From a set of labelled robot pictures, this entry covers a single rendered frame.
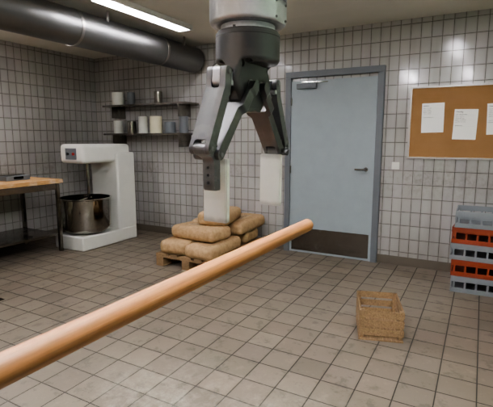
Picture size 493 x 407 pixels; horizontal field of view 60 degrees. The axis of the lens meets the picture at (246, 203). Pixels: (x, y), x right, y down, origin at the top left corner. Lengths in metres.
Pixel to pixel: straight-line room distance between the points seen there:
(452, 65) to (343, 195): 1.71
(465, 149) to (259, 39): 4.37
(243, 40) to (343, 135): 4.52
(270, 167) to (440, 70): 4.36
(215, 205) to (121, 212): 5.57
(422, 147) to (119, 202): 3.82
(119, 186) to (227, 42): 5.50
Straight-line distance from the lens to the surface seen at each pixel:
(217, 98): 0.45
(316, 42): 5.23
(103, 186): 6.12
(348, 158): 4.97
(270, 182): 0.58
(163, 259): 4.80
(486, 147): 4.80
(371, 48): 5.04
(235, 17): 0.50
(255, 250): 0.77
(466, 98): 4.81
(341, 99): 5.01
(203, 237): 4.50
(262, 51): 0.49
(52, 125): 6.68
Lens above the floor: 1.39
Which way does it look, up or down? 9 degrees down
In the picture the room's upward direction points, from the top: straight up
